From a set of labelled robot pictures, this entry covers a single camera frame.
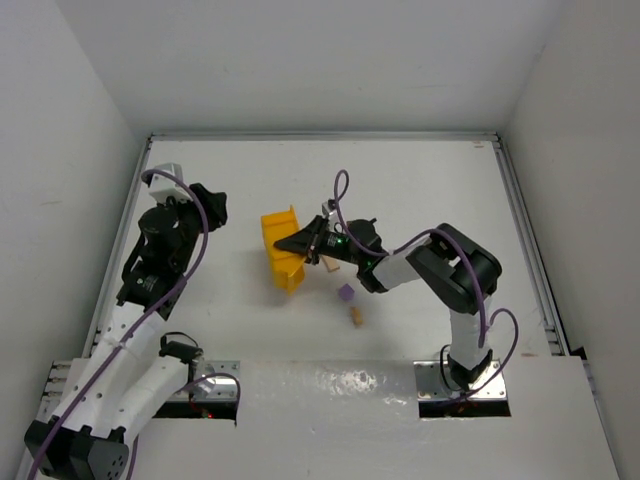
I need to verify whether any long light wood block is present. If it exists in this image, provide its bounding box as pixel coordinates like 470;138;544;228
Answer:
321;256;340;273

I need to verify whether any yellow plastic bin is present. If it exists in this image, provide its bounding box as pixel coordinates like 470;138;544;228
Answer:
261;206;305;295

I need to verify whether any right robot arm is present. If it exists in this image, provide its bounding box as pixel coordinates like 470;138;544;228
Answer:
272;216;502;391

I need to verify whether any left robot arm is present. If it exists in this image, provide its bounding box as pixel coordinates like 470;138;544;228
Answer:
24;183;228;479

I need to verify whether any purple cube block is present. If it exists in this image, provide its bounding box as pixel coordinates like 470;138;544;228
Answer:
337;283;355;302

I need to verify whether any small orange wood block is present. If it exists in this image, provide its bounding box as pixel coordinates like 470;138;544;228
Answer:
350;307;364;327

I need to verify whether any white front cover board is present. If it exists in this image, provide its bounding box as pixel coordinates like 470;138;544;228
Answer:
133;357;617;479

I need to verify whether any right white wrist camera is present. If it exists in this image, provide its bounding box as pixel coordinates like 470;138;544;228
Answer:
321;199;337;218

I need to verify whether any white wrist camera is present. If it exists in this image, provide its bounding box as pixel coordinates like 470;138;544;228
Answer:
321;199;337;218
145;163;190;204

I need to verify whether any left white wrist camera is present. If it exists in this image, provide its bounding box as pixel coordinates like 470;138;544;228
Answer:
145;163;190;204

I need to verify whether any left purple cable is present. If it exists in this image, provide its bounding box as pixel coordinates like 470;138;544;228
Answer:
24;169;210;480

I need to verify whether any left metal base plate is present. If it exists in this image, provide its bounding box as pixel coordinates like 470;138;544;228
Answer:
192;360;240;402

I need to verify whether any metal base plate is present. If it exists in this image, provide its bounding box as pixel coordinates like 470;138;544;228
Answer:
413;360;508;403
192;360;240;402

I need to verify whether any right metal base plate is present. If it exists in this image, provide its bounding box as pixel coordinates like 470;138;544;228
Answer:
413;360;508;403

